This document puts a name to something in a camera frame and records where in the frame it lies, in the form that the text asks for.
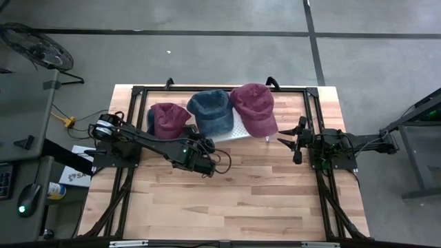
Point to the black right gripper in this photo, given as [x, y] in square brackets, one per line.
[305, 139]

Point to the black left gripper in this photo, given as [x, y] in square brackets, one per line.
[205, 144]

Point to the maroon baseball cap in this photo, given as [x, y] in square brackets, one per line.
[255, 110]
[169, 118]

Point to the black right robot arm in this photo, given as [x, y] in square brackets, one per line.
[365, 143]

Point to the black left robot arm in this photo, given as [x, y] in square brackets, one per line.
[155, 143]

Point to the white perforated metal rack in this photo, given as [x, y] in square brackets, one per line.
[237, 132]

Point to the white printed cardboard box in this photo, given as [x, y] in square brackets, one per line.
[74, 175]

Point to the yellow power plug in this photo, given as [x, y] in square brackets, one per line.
[70, 121]

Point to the black desk bar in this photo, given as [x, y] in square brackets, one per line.
[65, 156]

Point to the computer tower with green lights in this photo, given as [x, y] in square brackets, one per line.
[433, 114]

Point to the white and yellow can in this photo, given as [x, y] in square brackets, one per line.
[55, 191]

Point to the small black round object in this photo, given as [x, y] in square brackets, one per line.
[48, 234]

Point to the black computer mouse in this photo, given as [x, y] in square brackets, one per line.
[29, 198]

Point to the grey desk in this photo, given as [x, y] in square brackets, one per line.
[24, 110]

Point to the black floor fan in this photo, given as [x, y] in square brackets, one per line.
[38, 48]

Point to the black keyboard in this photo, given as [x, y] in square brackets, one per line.
[5, 180]

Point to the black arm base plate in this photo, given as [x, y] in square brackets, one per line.
[344, 164]
[103, 160]

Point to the black aluminium table frame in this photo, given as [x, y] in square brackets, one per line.
[158, 89]

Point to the silver edge bracket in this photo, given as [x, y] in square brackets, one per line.
[127, 244]
[320, 245]

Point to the black wedge bracket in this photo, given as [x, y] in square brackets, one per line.
[25, 142]

